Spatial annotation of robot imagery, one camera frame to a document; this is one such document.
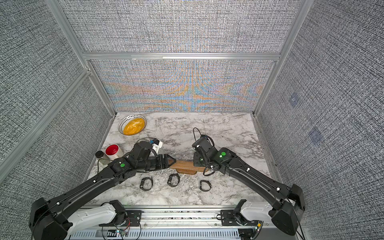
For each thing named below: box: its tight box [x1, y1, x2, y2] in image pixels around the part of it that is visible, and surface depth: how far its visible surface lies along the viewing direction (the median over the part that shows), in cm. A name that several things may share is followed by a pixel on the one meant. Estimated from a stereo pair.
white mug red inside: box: [105, 143, 123, 161], surface depth 93 cm
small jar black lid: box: [95, 150, 104, 158], surface depth 88 cm
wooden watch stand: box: [169, 160, 208, 175], surface depth 86 cm
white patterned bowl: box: [118, 114, 147, 136], surface depth 108 cm
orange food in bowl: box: [123, 118, 146, 136], surface depth 105 cm
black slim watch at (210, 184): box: [199, 180, 212, 192], surface depth 85 cm
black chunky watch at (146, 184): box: [139, 176, 153, 192], surface depth 85 cm
